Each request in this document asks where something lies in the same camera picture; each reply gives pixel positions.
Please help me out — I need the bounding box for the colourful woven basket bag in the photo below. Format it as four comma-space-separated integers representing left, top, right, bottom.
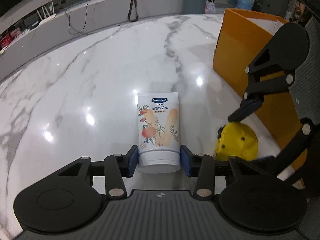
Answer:
205, 0, 216, 14

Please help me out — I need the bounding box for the Vaseline lotion tube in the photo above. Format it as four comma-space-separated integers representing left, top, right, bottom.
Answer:
137, 92, 181, 174

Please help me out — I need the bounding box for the orange cardboard storage box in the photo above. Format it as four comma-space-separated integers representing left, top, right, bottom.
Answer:
212, 8, 309, 190

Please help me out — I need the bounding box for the white wifi router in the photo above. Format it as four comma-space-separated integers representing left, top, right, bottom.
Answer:
36, 2, 56, 25

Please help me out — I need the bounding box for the black cable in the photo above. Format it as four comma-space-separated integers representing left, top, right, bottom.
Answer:
61, 3, 90, 34

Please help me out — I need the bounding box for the long grey tv cabinet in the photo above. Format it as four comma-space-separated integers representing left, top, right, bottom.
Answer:
1, 0, 183, 80

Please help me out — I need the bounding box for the yellow plastic toy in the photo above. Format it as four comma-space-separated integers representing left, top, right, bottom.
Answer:
214, 122, 258, 161

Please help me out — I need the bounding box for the water jug bottle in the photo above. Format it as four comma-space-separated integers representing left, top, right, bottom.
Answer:
236, 0, 254, 10

